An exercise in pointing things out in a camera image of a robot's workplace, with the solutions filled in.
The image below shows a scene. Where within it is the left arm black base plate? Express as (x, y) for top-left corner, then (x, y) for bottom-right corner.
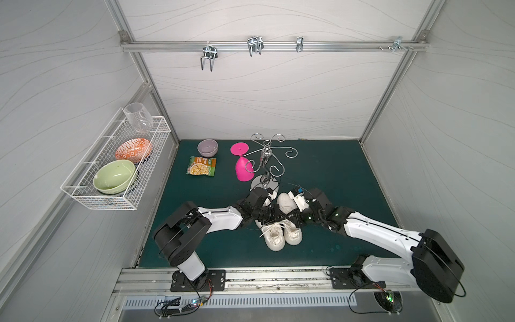
(170, 269), (227, 292)

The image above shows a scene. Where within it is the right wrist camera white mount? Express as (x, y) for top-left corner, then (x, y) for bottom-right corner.
(288, 188), (309, 212)

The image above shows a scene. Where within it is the green dark table mat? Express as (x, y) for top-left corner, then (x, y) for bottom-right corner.
(153, 140), (396, 268)

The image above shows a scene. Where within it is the metal hook bracket right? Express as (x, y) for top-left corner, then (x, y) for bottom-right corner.
(378, 36), (414, 52)

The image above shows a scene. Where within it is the white shoelace of shoe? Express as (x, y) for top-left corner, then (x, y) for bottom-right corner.
(256, 221), (285, 238)

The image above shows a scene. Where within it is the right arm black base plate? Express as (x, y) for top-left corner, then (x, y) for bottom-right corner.
(325, 266), (386, 290)

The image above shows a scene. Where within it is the lilac ceramic bowl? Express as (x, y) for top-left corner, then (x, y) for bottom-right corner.
(197, 139), (219, 158)

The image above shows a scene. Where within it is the black cable right base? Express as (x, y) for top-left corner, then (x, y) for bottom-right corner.
(347, 281), (404, 315)

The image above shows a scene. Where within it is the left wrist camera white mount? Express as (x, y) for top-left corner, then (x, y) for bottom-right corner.
(266, 188), (278, 205)

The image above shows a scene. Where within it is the white knit sneaker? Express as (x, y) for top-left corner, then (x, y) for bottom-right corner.
(255, 220), (286, 252)
(277, 193), (303, 246)

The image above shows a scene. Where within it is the pink plastic wine glass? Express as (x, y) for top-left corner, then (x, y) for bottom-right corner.
(230, 142), (254, 182)

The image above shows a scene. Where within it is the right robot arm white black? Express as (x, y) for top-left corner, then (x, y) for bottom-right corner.
(286, 188), (465, 303)

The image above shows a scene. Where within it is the clear drinking glass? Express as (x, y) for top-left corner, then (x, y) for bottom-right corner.
(123, 103), (154, 131)

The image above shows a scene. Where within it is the black cable bundle left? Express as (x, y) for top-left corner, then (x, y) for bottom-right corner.
(153, 281), (214, 319)

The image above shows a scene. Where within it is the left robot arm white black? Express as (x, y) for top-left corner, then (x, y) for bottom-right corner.
(153, 187), (286, 282)

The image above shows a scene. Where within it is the green ceramic bowl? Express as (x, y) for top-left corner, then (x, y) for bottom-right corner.
(93, 160), (136, 195)

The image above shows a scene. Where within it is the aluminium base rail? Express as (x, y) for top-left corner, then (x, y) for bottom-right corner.
(112, 263), (443, 297)

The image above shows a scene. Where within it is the metal double hook middle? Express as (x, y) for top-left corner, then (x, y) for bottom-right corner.
(247, 36), (264, 57)

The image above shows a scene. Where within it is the aluminium crossbar rail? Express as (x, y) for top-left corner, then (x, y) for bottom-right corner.
(121, 30), (430, 54)

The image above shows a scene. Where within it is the orange patterned bowl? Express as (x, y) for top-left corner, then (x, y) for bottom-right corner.
(115, 138), (153, 164)

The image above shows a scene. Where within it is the green snack packet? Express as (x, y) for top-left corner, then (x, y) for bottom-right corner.
(186, 156), (217, 177)

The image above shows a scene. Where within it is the metal double hook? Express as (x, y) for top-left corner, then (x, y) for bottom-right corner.
(247, 36), (264, 57)
(200, 45), (218, 72)

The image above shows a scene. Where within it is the chrome glass holder stand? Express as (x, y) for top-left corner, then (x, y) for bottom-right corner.
(244, 133), (299, 196)

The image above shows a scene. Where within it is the small metal hook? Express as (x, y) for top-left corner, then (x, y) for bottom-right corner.
(296, 36), (304, 53)

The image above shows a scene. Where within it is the metal double hook left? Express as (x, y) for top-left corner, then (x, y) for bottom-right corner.
(200, 45), (218, 72)

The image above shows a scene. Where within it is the white wire wall basket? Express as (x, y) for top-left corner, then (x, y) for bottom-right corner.
(60, 111), (170, 211)

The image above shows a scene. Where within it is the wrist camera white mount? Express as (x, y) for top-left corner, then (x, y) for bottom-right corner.
(288, 188), (309, 212)
(266, 188), (278, 205)

